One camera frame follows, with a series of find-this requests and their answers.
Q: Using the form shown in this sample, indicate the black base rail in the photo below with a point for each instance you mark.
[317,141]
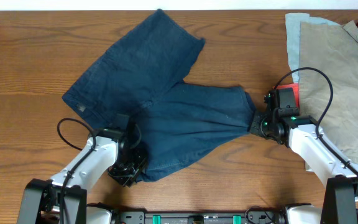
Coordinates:
[197,217]

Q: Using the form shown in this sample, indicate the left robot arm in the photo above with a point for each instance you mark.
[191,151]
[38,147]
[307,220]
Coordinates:
[63,197]

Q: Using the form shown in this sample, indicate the navy blue denim shorts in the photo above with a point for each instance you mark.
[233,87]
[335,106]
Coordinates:
[142,76]

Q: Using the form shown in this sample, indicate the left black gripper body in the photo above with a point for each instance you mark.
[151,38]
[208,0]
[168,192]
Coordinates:
[129,168]

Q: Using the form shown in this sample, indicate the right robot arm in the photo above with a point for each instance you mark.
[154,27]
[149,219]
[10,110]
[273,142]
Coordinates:
[338,174]

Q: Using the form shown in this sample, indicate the khaki beige garment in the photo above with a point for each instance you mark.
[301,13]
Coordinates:
[329,81]

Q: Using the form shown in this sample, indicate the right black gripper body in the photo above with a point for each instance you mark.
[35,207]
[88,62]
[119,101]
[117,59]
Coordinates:
[263,125]

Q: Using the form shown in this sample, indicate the light blue garment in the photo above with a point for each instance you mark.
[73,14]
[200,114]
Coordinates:
[293,25]

